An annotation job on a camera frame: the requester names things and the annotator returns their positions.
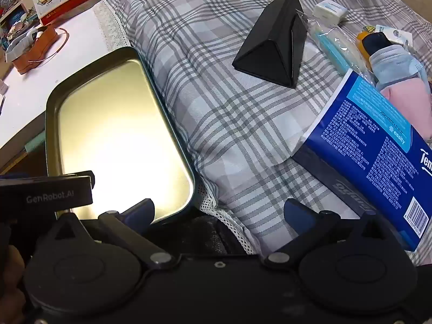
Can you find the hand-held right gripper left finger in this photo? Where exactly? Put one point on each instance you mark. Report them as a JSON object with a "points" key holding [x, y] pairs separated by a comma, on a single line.
{"points": [[140, 211]]}

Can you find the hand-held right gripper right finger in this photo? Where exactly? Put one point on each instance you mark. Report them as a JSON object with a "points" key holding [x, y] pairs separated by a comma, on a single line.
{"points": [[298, 214]]}

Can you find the gold metal tray teal rim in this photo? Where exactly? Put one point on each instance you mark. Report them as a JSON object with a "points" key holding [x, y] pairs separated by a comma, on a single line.
{"points": [[118, 125]]}

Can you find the blue tissue pack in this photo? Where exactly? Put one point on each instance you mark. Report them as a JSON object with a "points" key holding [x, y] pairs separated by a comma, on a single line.
{"points": [[368, 148]]}

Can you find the clear packet with blue toothbrush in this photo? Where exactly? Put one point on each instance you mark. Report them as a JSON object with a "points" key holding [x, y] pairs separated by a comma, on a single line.
{"points": [[337, 49]]}

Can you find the pink and blue cloth bundle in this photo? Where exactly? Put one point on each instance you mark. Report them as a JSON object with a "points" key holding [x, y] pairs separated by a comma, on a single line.
{"points": [[395, 62]]}

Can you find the small white box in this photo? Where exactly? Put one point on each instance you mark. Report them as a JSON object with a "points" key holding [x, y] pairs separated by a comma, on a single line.
{"points": [[329, 10]]}

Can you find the person's left hand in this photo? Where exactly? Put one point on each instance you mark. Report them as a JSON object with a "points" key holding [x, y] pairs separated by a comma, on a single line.
{"points": [[15, 263]]}

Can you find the pale green box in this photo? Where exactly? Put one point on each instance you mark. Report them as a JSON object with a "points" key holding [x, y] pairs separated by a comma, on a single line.
{"points": [[35, 143]]}

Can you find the white mesh cloth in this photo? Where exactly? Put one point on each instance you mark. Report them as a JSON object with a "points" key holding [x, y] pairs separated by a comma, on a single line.
{"points": [[219, 209]]}

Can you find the grey plaid blanket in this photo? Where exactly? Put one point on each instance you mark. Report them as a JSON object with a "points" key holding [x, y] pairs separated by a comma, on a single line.
{"points": [[216, 114]]}

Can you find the white lace-edged tablecloth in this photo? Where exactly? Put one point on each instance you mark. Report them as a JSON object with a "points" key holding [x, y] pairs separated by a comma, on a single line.
{"points": [[67, 54]]}

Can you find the brown leather pouch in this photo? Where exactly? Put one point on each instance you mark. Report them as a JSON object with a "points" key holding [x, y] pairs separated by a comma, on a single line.
{"points": [[35, 52]]}

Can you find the white gadget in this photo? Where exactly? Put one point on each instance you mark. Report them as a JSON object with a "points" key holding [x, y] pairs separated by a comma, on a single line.
{"points": [[22, 42]]}

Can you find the black triangular case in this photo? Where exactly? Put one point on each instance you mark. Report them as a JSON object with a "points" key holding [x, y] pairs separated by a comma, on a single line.
{"points": [[270, 47]]}

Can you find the yellow and navy socks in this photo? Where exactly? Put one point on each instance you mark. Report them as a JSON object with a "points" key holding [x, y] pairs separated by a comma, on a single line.
{"points": [[376, 42]]}

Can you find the cluttered shelf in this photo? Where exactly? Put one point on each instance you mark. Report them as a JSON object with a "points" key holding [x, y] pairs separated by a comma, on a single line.
{"points": [[15, 0]]}

